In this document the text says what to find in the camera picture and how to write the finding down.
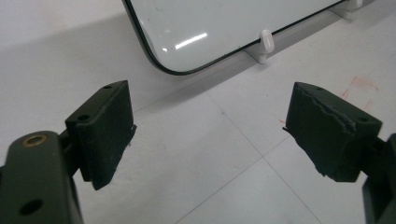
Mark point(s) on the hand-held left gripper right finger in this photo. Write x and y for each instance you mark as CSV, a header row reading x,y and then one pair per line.
x,y
323,137

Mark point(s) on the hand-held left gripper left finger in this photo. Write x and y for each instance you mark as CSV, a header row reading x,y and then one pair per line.
x,y
102,133

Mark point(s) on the white plastic board stand foot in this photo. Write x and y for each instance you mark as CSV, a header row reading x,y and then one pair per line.
x,y
264,46
348,7

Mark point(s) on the white board with black rim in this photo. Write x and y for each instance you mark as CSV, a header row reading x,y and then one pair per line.
x,y
218,28

